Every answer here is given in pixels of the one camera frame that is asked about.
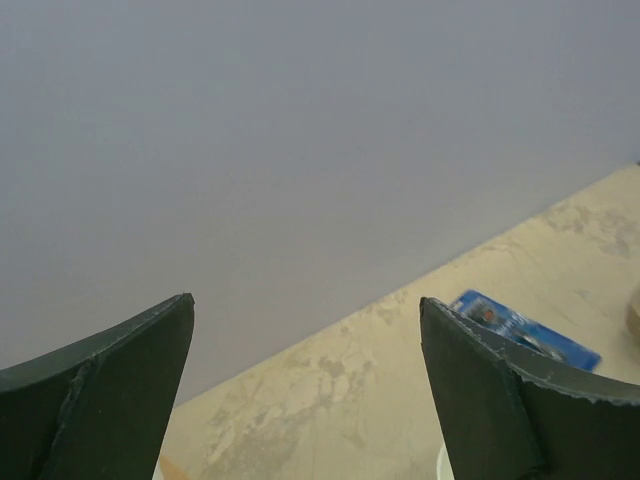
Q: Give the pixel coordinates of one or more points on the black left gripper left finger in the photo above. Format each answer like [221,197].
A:
[97,408]

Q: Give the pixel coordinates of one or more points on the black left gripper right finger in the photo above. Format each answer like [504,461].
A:
[508,412]

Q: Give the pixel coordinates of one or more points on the green paper cup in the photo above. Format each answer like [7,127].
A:
[443,466]

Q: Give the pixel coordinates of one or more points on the blue razor blister pack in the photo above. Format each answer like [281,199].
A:
[505,321]

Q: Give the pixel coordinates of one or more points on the brown paper bag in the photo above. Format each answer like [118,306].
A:
[167,470]

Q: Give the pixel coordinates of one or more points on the brown pulp cup carrier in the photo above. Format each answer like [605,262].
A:
[633,317]

